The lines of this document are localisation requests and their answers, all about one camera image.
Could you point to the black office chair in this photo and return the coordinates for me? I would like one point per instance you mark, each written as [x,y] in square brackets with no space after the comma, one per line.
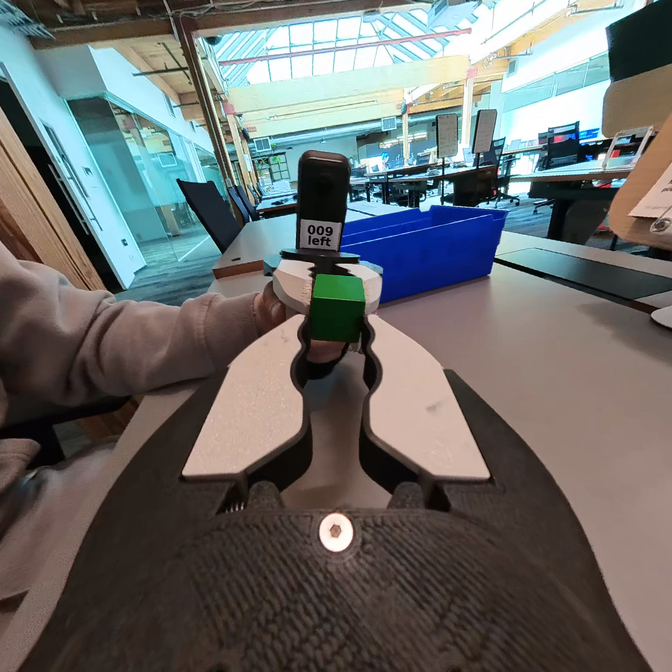
[210,210]

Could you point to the blue plastic bin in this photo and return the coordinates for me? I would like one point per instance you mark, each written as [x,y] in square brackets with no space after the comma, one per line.
[431,252]

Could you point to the dark computer monitor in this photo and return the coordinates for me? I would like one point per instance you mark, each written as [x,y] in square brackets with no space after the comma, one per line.
[446,134]

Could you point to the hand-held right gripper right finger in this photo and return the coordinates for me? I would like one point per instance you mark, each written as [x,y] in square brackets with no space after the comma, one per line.
[425,415]

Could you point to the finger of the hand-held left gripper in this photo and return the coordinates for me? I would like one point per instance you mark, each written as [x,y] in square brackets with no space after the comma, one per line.
[292,289]
[374,289]

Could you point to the beige chair back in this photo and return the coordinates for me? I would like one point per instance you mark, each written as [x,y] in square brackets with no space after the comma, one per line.
[635,100]

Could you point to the person's left hand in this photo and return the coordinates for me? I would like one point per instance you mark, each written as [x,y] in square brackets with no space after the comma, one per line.
[278,318]

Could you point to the green cube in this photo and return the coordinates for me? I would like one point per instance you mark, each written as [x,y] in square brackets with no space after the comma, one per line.
[336,310]

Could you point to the printed instruction sheet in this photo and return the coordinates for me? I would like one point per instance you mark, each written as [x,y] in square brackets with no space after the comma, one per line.
[656,194]

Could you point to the wooden document stand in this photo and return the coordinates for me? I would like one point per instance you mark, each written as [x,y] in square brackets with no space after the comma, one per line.
[641,226]

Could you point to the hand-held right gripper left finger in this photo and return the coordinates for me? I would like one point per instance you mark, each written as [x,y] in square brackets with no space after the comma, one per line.
[247,415]

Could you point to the person's left forearm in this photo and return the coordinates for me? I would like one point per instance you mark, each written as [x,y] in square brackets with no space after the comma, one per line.
[105,336]

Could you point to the grey desk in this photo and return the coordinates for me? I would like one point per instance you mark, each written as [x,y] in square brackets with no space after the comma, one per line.
[567,357]

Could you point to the black desk mat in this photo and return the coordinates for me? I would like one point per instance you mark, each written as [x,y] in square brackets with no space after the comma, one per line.
[588,271]

